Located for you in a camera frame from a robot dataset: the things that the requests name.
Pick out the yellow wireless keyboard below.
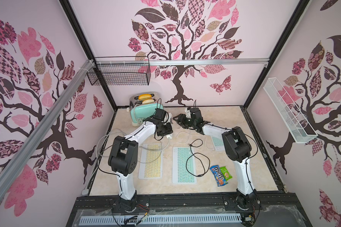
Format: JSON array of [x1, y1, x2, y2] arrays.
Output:
[[138, 143, 163, 180]]

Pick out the green wireless keyboard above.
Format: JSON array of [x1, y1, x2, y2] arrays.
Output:
[[211, 136, 224, 151], [172, 147, 197, 184]]

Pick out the black USB cable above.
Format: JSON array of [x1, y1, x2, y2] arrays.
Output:
[[185, 138, 211, 178]]

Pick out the white power strip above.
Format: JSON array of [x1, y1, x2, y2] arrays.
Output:
[[164, 112, 173, 140]]

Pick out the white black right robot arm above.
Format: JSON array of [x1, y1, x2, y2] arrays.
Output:
[[173, 107, 258, 211]]

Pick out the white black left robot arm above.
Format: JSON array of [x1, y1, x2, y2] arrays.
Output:
[[108, 108, 173, 211]]

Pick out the mint green toaster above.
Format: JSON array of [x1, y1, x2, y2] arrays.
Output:
[[127, 92, 164, 126]]

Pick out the green snack packet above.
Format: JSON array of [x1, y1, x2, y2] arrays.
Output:
[[220, 166, 233, 181]]

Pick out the blue candy bag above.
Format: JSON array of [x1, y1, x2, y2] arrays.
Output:
[[209, 165, 228, 187]]

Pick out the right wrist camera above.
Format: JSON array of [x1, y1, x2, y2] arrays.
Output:
[[185, 107, 194, 118]]

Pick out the black wire basket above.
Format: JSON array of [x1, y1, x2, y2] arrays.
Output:
[[87, 55, 151, 86]]

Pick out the white power strip cord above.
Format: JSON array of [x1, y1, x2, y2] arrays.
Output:
[[94, 129, 126, 171]]

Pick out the aluminium rail back wall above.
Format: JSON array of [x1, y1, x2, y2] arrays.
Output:
[[96, 58, 269, 66]]

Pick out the aluminium rail wall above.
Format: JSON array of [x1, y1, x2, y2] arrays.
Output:
[[0, 60, 95, 201], [96, 58, 269, 66]]

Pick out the white slotted cable duct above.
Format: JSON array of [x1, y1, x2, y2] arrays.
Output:
[[78, 213, 242, 227]]

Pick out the white wire shelf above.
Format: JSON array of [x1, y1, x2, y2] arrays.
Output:
[[263, 78, 318, 143]]

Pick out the aluminium rail left wall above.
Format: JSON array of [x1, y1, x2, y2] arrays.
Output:
[[0, 60, 95, 201]]

